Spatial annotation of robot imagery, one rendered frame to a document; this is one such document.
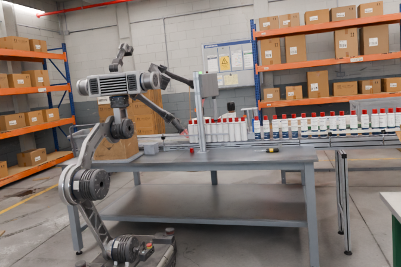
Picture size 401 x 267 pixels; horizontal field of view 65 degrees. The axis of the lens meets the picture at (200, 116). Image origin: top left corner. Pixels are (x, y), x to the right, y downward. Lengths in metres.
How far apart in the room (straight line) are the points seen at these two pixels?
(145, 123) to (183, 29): 2.47
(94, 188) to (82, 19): 7.00
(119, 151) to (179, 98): 4.88
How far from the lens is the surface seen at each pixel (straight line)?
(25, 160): 6.57
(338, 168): 2.91
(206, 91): 2.55
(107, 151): 2.68
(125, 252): 2.28
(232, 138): 2.68
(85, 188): 1.88
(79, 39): 8.59
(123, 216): 3.20
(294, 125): 2.63
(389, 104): 3.97
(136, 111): 6.17
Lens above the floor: 1.41
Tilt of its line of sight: 6 degrees down
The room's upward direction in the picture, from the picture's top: 5 degrees counter-clockwise
